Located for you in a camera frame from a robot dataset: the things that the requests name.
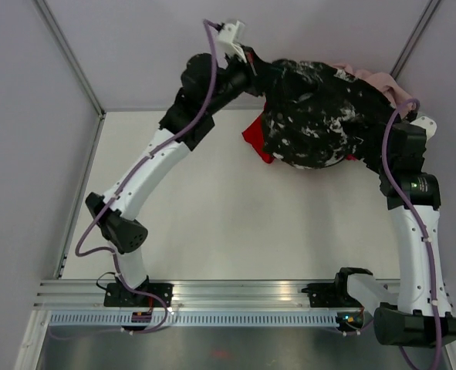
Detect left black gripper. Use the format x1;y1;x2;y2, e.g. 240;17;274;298
205;45;283;115

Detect red trousers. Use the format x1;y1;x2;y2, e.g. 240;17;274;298
242;104;358;170

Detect black white-splattered trousers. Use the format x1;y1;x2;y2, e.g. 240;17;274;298
252;52;392;159

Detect light pink trousers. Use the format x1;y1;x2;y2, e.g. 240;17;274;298
319;63;411;123

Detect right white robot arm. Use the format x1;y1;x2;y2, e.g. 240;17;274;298
332;123;456;348

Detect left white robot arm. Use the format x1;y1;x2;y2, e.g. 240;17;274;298
85;52;255;306

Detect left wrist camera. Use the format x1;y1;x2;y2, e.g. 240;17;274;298
217;20;245;59

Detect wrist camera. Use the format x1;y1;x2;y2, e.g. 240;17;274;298
410;115;437;141
217;20;245;59

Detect right aluminium frame post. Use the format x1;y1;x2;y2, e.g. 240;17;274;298
390;0;444;79

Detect aluminium frame post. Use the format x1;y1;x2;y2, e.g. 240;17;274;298
32;0;106;119
390;0;444;79

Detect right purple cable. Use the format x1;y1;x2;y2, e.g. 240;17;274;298
380;98;443;370

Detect purple cable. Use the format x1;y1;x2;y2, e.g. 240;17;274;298
380;98;443;370
75;18;228;286

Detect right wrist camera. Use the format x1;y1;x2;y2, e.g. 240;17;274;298
410;115;437;141

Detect left aluminium frame post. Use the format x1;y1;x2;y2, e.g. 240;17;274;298
32;0;106;119

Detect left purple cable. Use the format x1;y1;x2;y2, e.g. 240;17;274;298
75;18;228;286

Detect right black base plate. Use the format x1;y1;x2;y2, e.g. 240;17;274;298
302;283;362;308

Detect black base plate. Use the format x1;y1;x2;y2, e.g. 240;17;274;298
302;283;362;308
103;281;174;308

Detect white slotted cable duct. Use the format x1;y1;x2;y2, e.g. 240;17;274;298
49;311;338;328

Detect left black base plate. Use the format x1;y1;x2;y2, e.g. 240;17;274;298
103;281;174;308

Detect aluminium mounting rail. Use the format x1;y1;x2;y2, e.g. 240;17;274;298
32;279;402;310

